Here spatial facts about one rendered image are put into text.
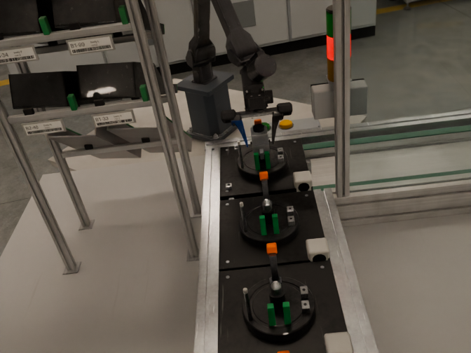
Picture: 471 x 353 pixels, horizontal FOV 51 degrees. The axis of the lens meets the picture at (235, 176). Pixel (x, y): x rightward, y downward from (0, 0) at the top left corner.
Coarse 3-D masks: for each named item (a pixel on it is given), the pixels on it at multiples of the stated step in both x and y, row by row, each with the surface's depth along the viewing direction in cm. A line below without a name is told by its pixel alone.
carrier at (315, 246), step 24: (312, 192) 124; (240, 216) 120; (264, 216) 108; (288, 216) 113; (312, 216) 117; (240, 240) 113; (264, 240) 110; (288, 240) 111; (312, 240) 108; (240, 264) 107; (264, 264) 106
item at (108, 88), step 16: (96, 64) 104; (112, 64) 104; (128, 64) 103; (80, 80) 106; (96, 80) 105; (112, 80) 104; (128, 80) 104; (144, 80) 108; (160, 80) 118; (80, 96) 106; (96, 96) 106; (112, 96) 105; (128, 96) 107
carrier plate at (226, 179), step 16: (272, 144) 145; (288, 144) 143; (224, 160) 141; (288, 160) 137; (304, 160) 136; (224, 176) 135; (240, 176) 134; (288, 176) 131; (224, 192) 129; (240, 192) 128; (256, 192) 127; (272, 192) 127; (288, 192) 127
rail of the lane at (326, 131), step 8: (312, 128) 151; (320, 128) 150; (328, 128) 150; (280, 136) 150; (288, 136) 149; (296, 136) 148; (304, 136) 148; (312, 136) 147; (320, 136) 147; (328, 136) 147; (208, 144) 151; (216, 144) 152; (224, 144) 150; (232, 144) 149; (240, 144) 149
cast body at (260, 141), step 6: (258, 126) 129; (264, 126) 131; (252, 132) 129; (258, 132) 129; (264, 132) 128; (252, 138) 128; (258, 138) 128; (264, 138) 128; (252, 144) 130; (258, 144) 130; (264, 144) 129; (258, 150) 130; (264, 150) 130
